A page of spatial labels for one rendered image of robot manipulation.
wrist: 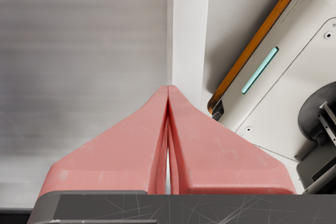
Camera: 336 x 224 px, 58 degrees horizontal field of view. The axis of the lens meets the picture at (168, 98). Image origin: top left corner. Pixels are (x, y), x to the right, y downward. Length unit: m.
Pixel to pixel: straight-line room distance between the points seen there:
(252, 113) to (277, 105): 0.09
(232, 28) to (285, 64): 0.30
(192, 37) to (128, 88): 0.07
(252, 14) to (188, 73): 0.96
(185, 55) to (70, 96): 0.11
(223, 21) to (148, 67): 0.95
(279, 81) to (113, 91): 0.80
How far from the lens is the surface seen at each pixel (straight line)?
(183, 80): 0.27
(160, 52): 0.26
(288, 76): 1.03
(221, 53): 1.26
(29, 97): 0.31
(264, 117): 1.11
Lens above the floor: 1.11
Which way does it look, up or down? 55 degrees down
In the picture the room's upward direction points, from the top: 178 degrees counter-clockwise
